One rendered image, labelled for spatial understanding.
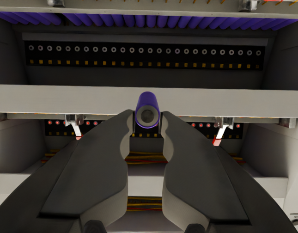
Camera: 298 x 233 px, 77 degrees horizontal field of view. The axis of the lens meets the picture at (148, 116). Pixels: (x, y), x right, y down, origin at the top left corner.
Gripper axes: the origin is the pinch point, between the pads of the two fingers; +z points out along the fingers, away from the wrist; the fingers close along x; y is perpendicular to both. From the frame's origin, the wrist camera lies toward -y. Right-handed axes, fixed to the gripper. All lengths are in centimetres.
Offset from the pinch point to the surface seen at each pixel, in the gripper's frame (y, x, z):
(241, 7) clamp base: -7.2, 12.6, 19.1
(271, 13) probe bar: -6.7, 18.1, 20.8
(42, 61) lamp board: 4.9, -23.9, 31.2
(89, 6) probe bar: -6.3, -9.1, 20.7
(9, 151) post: 23.1, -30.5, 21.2
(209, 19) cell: -5.4, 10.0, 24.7
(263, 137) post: 20.4, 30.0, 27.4
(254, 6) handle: -7.3, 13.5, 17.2
